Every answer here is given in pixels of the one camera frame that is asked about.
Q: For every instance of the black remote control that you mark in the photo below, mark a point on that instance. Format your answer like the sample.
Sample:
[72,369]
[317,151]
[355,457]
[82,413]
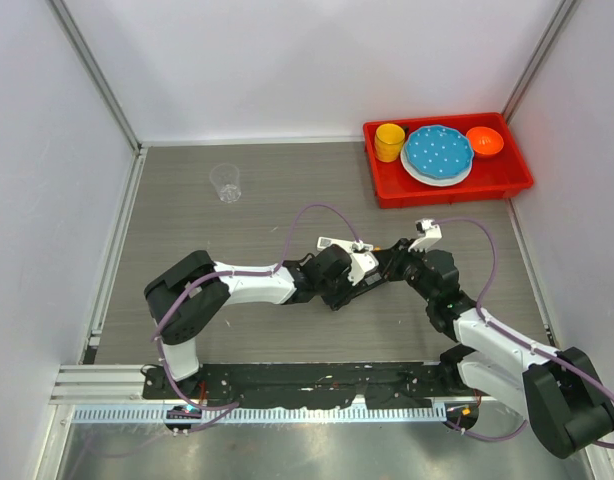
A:
[367,284]

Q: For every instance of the clear plastic cup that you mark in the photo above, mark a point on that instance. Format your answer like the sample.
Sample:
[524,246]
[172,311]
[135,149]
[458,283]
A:
[225,179]

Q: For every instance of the white remote with batteries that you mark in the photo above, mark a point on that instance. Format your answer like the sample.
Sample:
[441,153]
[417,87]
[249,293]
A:
[332,243]

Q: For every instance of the red plastic tray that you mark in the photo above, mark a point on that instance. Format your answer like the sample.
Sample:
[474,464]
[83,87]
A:
[502,176]

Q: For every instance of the pale grey plate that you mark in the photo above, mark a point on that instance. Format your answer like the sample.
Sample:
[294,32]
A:
[430,181]

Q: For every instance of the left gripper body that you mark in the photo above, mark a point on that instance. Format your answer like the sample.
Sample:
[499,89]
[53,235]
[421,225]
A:
[335,294]

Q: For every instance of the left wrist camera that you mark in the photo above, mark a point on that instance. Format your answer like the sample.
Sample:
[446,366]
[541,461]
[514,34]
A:
[363,261]

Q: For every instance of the blue dotted plate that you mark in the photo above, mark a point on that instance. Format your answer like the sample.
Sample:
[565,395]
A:
[438,151]

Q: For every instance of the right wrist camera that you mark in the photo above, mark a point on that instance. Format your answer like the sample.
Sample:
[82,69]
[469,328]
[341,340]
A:
[428,234]

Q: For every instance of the orange bowl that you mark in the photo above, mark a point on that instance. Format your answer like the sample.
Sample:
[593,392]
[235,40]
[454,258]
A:
[485,142]

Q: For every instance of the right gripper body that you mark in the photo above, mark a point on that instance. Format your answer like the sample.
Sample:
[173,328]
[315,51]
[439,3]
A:
[408,265]

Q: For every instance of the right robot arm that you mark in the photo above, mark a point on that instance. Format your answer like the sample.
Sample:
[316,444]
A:
[557,392]

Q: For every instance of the yellow plastic cup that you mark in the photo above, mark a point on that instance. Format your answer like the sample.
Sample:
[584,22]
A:
[388,142]

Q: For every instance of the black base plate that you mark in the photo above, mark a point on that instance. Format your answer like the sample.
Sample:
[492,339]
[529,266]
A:
[323,386]

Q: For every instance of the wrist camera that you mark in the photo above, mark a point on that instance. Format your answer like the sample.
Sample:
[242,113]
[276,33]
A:
[363,261]
[428,234]

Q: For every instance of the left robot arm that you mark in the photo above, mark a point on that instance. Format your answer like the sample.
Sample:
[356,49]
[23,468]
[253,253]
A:
[184,299]

